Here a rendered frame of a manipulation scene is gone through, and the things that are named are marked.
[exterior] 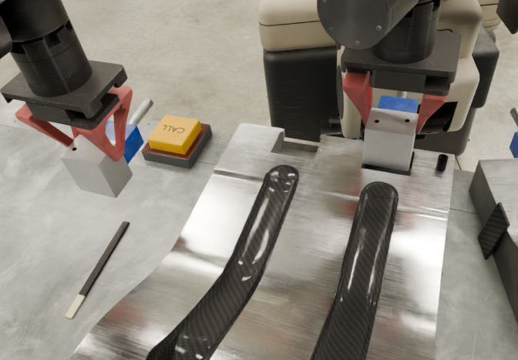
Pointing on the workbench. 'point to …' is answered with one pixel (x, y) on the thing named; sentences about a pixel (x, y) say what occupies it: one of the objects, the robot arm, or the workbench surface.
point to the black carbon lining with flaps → (247, 263)
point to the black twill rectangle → (493, 230)
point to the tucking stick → (96, 270)
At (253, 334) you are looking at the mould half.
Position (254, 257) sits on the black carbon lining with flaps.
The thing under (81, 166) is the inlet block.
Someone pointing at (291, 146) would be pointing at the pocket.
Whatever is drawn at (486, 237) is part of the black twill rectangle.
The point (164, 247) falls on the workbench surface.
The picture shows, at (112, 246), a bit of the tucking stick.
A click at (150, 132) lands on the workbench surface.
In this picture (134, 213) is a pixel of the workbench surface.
